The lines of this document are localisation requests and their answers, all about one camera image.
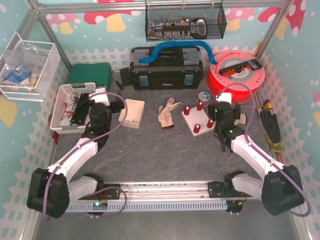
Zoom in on beige work glove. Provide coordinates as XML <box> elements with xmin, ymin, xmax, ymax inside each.
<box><xmin>239</xmin><ymin>113</ymin><xmax>248</xmax><ymax>125</ymax></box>
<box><xmin>157</xmin><ymin>97</ymin><xmax>182</xmax><ymax>130</ymax></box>

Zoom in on white spring box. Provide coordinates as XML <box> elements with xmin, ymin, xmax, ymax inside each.
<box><xmin>122</xmin><ymin>98</ymin><xmax>145</xmax><ymax>129</ymax></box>

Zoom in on large red spring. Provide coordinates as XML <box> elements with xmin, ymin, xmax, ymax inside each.
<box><xmin>196</xmin><ymin>100</ymin><xmax>204</xmax><ymax>111</ymax></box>
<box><xmin>193</xmin><ymin>124</ymin><xmax>201</xmax><ymax>134</ymax></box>
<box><xmin>183</xmin><ymin>105</ymin><xmax>191</xmax><ymax>116</ymax></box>
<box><xmin>206</xmin><ymin>119</ymin><xmax>215</xmax><ymax>129</ymax></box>

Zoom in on white peg base plate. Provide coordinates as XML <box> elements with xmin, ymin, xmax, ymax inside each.
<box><xmin>182</xmin><ymin>107</ymin><xmax>216</xmax><ymax>137</ymax></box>

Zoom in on orange black pliers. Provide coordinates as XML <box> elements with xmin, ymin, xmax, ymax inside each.
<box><xmin>266</xmin><ymin>135</ymin><xmax>284</xmax><ymax>164</ymax></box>

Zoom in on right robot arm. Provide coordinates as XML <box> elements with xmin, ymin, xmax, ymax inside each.
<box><xmin>208</xmin><ymin>101</ymin><xmax>305</xmax><ymax>216</ymax></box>

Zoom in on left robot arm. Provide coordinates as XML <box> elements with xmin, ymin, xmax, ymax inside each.
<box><xmin>26</xmin><ymin>99</ymin><xmax>122</xmax><ymax>221</ymax></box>

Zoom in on black screwdriver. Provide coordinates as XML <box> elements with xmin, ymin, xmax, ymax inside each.
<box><xmin>111</xmin><ymin>75</ymin><xmax>124</xmax><ymax>90</ymax></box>

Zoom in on red filament spool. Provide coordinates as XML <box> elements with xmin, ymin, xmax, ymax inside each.
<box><xmin>206</xmin><ymin>50</ymin><xmax>266</xmax><ymax>103</ymax></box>

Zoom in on black ribbed block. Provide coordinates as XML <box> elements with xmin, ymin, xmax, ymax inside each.
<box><xmin>119</xmin><ymin>67</ymin><xmax>133</xmax><ymax>89</ymax></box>

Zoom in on green plastic case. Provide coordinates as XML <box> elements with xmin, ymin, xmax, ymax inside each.
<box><xmin>67</xmin><ymin>62</ymin><xmax>112</xmax><ymax>89</ymax></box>

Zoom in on black device in basket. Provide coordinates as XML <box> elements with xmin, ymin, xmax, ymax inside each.
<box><xmin>71</xmin><ymin>93</ymin><xmax>90</xmax><ymax>126</ymax></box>

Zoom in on black terminal strip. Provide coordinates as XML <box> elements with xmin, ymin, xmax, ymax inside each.
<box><xmin>218</xmin><ymin>58</ymin><xmax>263</xmax><ymax>77</ymax></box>

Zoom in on white plastic basket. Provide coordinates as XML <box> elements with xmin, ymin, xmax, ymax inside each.
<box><xmin>49</xmin><ymin>82</ymin><xmax>96</xmax><ymax>135</ymax></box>

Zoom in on black toolbox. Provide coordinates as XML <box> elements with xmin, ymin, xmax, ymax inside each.
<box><xmin>129</xmin><ymin>46</ymin><xmax>204</xmax><ymax>90</ymax></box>

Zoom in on blue white gloves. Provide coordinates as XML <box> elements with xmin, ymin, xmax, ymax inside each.
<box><xmin>4</xmin><ymin>67</ymin><xmax>32</xmax><ymax>85</ymax></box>

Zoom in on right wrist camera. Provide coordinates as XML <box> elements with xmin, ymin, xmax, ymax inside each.
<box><xmin>216</xmin><ymin>92</ymin><xmax>232</xmax><ymax>104</ymax></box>

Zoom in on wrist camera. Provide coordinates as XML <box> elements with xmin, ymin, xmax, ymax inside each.
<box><xmin>216</xmin><ymin>92</ymin><xmax>232</xmax><ymax>104</ymax></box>
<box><xmin>88</xmin><ymin>86</ymin><xmax>110</xmax><ymax>107</ymax></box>

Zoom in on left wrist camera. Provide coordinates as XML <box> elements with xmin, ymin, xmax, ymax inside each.
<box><xmin>88</xmin><ymin>86</ymin><xmax>110</xmax><ymax>107</ymax></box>

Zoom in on yellow handled screwdriver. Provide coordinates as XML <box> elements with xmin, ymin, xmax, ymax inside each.
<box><xmin>256</xmin><ymin>99</ymin><xmax>273</xmax><ymax>113</ymax></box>

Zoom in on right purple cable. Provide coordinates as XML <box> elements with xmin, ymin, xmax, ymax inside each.
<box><xmin>216</xmin><ymin>82</ymin><xmax>312</xmax><ymax>217</ymax></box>

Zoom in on small solder wire spool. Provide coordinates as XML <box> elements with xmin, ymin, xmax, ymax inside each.
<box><xmin>198</xmin><ymin>91</ymin><xmax>211</xmax><ymax>102</ymax></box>

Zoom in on blue corrugated hose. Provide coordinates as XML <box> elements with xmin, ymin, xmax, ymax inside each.
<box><xmin>138</xmin><ymin>40</ymin><xmax>218</xmax><ymax>66</ymax></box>

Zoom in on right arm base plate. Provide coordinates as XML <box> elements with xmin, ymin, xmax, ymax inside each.
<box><xmin>207</xmin><ymin>181</ymin><xmax>237</xmax><ymax>198</ymax></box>

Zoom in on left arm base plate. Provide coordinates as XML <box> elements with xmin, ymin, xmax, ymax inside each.
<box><xmin>96</xmin><ymin>183</ymin><xmax>121</xmax><ymax>201</ymax></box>

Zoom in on clear acrylic wall box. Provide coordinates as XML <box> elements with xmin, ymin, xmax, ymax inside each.
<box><xmin>0</xmin><ymin>33</ymin><xmax>61</xmax><ymax>102</ymax></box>

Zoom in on black wire mesh basket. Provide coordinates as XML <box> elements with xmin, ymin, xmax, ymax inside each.
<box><xmin>145</xmin><ymin>0</ymin><xmax>227</xmax><ymax>42</ymax></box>

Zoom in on grey slotted cable duct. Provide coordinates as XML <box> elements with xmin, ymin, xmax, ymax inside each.
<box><xmin>66</xmin><ymin>200</ymin><xmax>228</xmax><ymax>213</ymax></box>

